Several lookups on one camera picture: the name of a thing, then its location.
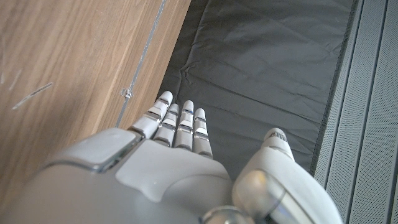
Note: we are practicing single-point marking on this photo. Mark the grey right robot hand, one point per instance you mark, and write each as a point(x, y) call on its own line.
point(140, 180)

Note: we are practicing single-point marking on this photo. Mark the black fabric backdrop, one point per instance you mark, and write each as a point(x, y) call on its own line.
point(258, 62)

